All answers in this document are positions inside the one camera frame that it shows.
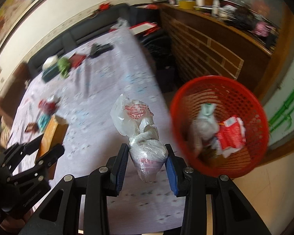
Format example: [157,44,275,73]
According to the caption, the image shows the orange cardboard box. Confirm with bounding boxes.
[35,115,70,181]

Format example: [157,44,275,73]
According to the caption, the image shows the dark red snack packet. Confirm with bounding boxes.
[24,123,39,133]

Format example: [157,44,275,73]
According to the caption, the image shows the teal tissue packet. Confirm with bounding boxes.
[37,114,51,132]

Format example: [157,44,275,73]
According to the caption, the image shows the white red printed plastic bag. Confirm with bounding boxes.
[110,94,168,183]

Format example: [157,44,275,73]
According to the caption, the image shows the red wrapper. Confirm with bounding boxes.
[38,95,60,115]

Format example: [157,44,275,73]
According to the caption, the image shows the red torn cigarette pack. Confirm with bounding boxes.
[216,116,246,158]

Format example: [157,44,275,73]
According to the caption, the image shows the red plastic trash basket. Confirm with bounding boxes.
[170,75,269,179]

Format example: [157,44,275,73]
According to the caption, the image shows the brown armchair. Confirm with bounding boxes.
[0,62,31,128]

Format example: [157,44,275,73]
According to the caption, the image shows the floral purple tablecloth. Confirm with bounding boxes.
[9,28,185,234]

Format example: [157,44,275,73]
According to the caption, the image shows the green tissue box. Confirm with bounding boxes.
[42,55,60,83]

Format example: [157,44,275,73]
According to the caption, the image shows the green cloth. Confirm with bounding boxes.
[57,57,71,79]

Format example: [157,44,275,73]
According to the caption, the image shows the red pouch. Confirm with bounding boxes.
[68,54,87,69]

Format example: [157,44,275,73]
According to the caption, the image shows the black toy pistol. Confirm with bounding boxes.
[89,43,113,58]

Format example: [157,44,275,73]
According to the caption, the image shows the bamboo painted glass panel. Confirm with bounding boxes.
[264,58,294,145]

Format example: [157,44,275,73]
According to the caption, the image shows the red white gift box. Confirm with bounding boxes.
[129,22,160,36]

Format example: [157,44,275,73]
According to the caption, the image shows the white plastic bag on sofa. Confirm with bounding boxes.
[109,18,130,32]

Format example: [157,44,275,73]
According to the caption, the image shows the black leather sofa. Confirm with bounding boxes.
[27,3,136,78]

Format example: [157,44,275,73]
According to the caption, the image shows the brown wooden cabinet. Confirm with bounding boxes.
[155,0,294,102]

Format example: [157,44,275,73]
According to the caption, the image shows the yellow tape roll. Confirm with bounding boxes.
[179,0,196,10]

